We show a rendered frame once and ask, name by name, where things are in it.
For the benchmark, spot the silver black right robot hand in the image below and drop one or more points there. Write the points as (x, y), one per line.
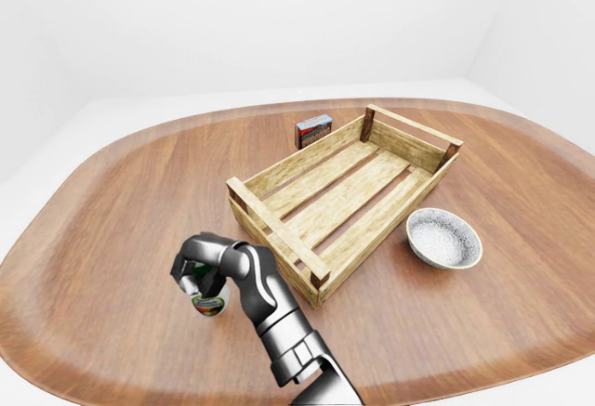
(260, 280)

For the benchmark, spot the salad dressing bottle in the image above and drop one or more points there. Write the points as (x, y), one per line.
(212, 305)

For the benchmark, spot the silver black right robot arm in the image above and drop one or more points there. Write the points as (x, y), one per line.
(297, 345)

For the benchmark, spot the wooden slat tray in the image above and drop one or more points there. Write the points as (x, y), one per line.
(334, 201)

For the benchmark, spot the small printed food box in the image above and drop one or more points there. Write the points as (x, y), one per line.
(314, 133)

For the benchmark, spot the white grey patterned bowl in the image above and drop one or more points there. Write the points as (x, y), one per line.
(442, 239)

